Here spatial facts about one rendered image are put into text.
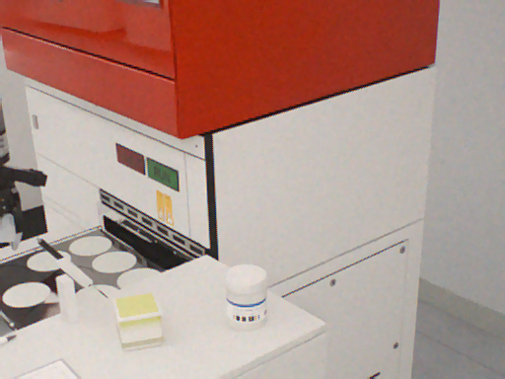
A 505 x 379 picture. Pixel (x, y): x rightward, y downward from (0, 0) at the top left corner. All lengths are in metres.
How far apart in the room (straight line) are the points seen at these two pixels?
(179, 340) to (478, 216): 1.88
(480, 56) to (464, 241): 0.70
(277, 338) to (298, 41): 0.62
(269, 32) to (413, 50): 0.45
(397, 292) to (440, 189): 1.03
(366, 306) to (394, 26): 0.70
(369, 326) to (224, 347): 0.84
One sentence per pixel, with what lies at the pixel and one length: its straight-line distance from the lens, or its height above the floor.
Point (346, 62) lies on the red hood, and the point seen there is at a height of 1.29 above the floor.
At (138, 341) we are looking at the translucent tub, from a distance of 1.32.
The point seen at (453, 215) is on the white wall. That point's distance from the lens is 3.12.
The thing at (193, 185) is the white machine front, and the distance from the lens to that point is 1.58.
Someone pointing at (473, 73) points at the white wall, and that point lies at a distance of 2.92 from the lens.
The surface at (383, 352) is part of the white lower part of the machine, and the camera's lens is 2.21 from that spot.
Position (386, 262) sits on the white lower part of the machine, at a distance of 2.06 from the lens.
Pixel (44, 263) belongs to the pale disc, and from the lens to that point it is 1.79.
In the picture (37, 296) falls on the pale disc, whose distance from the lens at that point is 1.66.
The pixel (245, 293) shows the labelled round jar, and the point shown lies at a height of 1.04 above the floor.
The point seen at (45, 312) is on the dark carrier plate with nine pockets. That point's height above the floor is 0.90.
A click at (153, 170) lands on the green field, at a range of 1.69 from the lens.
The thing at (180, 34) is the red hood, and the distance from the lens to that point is 1.44.
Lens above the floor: 1.72
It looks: 26 degrees down
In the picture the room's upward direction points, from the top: 4 degrees counter-clockwise
